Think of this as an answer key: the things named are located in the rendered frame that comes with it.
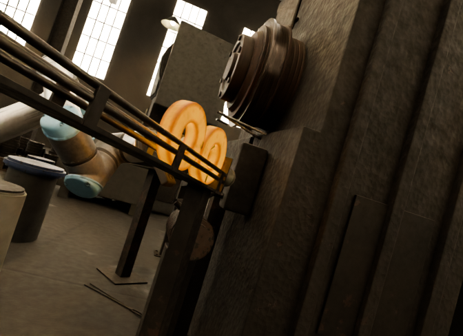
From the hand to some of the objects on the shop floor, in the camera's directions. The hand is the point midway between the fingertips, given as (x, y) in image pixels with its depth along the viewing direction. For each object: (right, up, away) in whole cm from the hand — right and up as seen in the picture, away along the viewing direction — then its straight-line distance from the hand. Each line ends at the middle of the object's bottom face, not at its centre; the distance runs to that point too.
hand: (209, 149), depth 88 cm
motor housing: (-22, -70, +12) cm, 74 cm away
